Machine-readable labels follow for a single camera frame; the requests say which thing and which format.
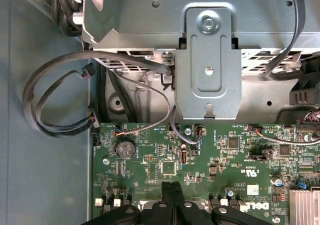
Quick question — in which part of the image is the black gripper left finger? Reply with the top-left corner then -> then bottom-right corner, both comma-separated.
86,181 -> 174,225

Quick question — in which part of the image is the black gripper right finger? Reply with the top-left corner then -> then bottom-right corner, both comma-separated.
172,181 -> 273,225

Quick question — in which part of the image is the internal USB port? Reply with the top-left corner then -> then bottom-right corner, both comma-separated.
178,149 -> 189,166

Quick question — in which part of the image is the green motherboard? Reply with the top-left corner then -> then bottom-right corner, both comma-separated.
90,121 -> 320,225

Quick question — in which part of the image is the coin cell battery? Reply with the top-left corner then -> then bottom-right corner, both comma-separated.
113,139 -> 137,160

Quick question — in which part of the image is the silver metal drive cage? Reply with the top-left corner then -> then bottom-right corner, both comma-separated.
82,0 -> 320,126

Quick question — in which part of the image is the silver chipset heatsink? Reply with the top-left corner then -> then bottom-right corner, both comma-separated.
288,187 -> 320,225

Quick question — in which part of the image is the black plastic connector block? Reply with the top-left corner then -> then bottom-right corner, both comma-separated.
288,50 -> 320,109

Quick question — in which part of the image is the thin grey wire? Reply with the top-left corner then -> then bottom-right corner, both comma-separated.
169,104 -> 203,145
256,127 -> 320,145
113,69 -> 172,137

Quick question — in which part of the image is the black cable with connector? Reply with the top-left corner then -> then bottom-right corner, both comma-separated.
37,63 -> 97,133

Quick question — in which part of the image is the thick black sleeved cable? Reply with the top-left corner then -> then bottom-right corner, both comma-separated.
21,50 -> 174,139

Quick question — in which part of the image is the black cable bundle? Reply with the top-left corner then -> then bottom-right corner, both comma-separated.
48,0 -> 85,38

